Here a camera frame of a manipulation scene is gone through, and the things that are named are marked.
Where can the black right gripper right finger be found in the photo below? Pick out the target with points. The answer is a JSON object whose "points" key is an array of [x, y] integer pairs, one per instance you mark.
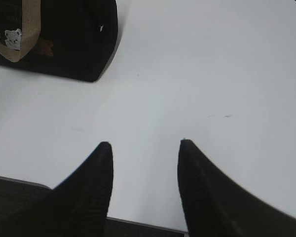
{"points": [[215, 206]]}

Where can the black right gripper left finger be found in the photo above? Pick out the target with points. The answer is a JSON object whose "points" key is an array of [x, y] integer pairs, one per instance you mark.
{"points": [[78, 206]]}

